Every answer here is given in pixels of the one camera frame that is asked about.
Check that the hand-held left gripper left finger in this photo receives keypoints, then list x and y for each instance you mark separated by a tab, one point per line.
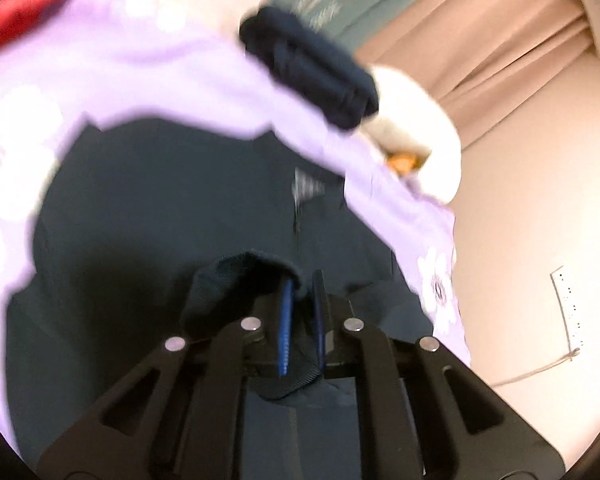
286	332

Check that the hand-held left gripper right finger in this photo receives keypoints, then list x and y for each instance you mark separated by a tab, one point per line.
319	322

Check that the dark navy pants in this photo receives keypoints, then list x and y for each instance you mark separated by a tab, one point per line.
155	200

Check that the folded dark navy clothes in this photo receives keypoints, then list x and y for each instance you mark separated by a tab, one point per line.
310	67

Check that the purple floral blanket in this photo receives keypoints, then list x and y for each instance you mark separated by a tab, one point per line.
155	75

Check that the beige curtain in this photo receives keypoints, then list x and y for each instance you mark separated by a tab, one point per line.
505	25

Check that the red puffer jacket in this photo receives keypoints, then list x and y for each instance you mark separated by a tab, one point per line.
27	2

